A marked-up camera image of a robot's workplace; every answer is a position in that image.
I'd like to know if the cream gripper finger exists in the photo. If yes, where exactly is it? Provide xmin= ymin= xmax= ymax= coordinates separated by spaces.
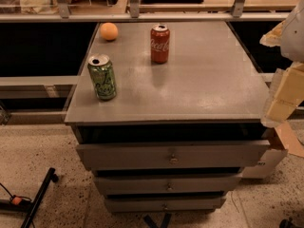
xmin=261 ymin=62 xmax=304 ymax=128
xmin=259 ymin=21 xmax=285 ymax=48

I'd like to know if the red coke can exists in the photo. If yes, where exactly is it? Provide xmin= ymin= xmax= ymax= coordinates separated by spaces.
xmin=150 ymin=24 xmax=170 ymax=64

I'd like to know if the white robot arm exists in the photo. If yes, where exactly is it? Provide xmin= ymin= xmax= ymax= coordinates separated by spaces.
xmin=259 ymin=1 xmax=304 ymax=128

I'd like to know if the green soda can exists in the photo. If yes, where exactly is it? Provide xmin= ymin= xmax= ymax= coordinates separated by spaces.
xmin=87 ymin=54 xmax=117 ymax=101

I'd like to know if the cardboard box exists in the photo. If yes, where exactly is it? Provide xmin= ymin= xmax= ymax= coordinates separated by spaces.
xmin=242 ymin=122 xmax=304 ymax=179

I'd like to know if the top grey drawer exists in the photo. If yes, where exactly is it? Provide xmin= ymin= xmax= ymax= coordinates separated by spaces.
xmin=76 ymin=140 xmax=270 ymax=170

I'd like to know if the grey drawer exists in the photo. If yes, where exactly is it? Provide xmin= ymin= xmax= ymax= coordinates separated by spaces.
xmin=104 ymin=196 xmax=226 ymax=213
xmin=94 ymin=174 xmax=241 ymax=196
xmin=76 ymin=140 xmax=270 ymax=170

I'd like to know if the middle grey drawer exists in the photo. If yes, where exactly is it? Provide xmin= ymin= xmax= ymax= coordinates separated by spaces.
xmin=94 ymin=174 xmax=241 ymax=196

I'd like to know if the grey drawer cabinet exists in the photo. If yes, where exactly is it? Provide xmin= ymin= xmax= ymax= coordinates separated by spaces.
xmin=66 ymin=22 xmax=268 ymax=199

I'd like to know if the orange ball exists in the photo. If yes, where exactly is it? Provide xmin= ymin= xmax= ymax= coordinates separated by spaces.
xmin=100 ymin=23 xmax=118 ymax=41

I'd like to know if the bottom grey drawer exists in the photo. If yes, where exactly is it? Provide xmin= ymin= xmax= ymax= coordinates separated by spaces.
xmin=104 ymin=196 xmax=226 ymax=213

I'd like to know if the black pole on floor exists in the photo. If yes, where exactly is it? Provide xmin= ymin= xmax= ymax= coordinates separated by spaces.
xmin=20 ymin=167 xmax=59 ymax=228

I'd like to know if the orange black floor clamp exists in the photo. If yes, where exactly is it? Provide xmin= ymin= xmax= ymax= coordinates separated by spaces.
xmin=0 ymin=183 xmax=31 ymax=213

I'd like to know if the metal shelf rail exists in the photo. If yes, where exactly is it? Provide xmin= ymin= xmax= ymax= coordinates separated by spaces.
xmin=0 ymin=0 xmax=294 ymax=23

